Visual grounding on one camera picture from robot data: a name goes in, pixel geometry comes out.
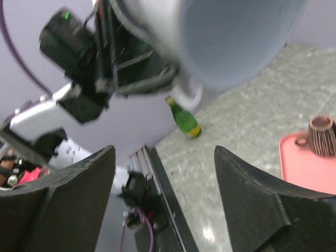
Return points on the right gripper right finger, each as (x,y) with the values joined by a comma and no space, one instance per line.
(265,213)

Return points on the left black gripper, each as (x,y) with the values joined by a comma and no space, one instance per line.
(130,60)

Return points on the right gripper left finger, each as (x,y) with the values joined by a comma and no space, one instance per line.
(62,211)

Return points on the grey mug pink rim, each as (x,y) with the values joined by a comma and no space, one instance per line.
(216,45)

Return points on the brown striped cup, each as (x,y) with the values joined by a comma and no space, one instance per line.
(320,137)

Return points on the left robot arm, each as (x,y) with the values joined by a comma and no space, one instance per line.
(129,124)

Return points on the pink tray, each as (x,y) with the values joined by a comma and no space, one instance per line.
(299,166)

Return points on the green glass bottle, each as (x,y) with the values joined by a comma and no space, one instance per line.
(184,120)

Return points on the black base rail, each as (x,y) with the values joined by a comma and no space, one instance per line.
(170,228)

